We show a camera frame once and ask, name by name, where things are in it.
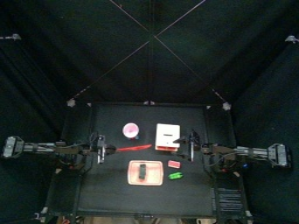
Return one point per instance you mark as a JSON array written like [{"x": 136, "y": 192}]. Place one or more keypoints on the red toy knife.
[{"x": 134, "y": 148}]

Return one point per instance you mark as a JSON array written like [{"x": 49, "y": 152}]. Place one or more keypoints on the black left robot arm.
[{"x": 39, "y": 148}]

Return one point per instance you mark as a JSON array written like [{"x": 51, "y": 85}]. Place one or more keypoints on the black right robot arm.
[{"x": 252, "y": 151}]

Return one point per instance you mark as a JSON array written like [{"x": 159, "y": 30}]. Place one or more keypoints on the wooden box with red drawer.
[{"x": 167, "y": 136}]

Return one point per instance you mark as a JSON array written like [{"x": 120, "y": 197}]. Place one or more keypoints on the small red and white box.
[{"x": 174, "y": 164}]

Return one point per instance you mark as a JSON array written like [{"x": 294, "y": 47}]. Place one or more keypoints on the red plastic cup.
[{"x": 131, "y": 130}]

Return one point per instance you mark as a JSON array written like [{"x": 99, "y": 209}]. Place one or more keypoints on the green plastic toy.
[{"x": 175, "y": 175}]

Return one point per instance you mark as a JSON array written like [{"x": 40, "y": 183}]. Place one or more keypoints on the white block with red dot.
[{"x": 142, "y": 171}]

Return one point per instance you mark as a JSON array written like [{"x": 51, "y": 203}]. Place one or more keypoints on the pink plastic tray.
[{"x": 144, "y": 172}]

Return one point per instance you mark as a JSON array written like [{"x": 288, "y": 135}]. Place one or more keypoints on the grey metal corner bracket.
[
  {"x": 71, "y": 102},
  {"x": 226, "y": 106}
]

